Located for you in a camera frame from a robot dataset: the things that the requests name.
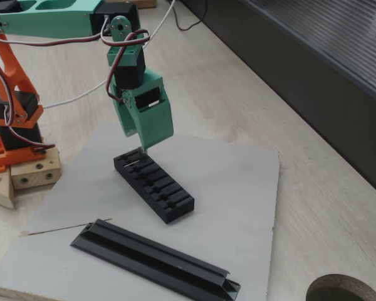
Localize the small metal angle bracket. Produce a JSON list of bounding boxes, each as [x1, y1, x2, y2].
[[124, 146, 149, 167]]

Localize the black slotted holder block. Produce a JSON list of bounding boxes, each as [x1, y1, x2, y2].
[[113, 149, 196, 224]]

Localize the grey chipboard panel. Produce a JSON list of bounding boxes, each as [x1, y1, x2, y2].
[[0, 122, 280, 301]]

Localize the light wooden base block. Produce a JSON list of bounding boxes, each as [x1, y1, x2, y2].
[[11, 146, 63, 191]]

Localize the window with horizontal blinds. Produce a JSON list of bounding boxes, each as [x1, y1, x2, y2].
[[243, 0, 376, 106]]

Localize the white cable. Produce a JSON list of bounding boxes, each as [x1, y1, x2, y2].
[[43, 0, 176, 110]]

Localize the thin black cable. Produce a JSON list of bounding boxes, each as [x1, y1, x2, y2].
[[172, 0, 207, 31]]

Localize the long black rail profile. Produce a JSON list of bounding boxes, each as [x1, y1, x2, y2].
[[70, 218, 241, 301]]

